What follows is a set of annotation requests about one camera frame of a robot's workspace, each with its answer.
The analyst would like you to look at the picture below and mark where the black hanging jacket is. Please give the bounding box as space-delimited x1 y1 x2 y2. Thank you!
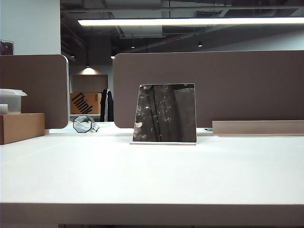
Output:
99 88 114 123

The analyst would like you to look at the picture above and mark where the clear plastic lidded container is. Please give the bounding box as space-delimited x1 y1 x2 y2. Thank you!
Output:
0 88 28 115

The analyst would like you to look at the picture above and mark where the wide brown desk partition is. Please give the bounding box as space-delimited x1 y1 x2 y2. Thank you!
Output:
112 49 304 129

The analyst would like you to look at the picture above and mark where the octagonal glass container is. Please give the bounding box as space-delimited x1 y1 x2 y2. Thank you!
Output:
73 115 99 133

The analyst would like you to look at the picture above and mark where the round pendant lamp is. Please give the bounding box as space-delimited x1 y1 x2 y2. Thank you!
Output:
81 66 98 75

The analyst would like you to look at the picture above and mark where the narrow brown desk partition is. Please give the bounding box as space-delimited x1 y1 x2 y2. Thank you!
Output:
0 54 70 129

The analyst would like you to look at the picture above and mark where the square mirror with white base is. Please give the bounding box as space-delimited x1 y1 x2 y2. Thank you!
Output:
129 83 198 145

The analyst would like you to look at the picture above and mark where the plain brown cardboard box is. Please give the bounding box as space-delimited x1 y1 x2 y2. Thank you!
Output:
0 113 46 145

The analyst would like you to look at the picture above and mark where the tan desk ledge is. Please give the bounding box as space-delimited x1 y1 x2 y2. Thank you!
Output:
212 120 304 137

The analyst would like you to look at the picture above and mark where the printed Think cardboard box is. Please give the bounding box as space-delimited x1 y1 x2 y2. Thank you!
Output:
70 92 103 115

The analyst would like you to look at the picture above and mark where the long ceiling light strip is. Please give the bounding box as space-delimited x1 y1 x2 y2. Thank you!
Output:
77 17 304 26

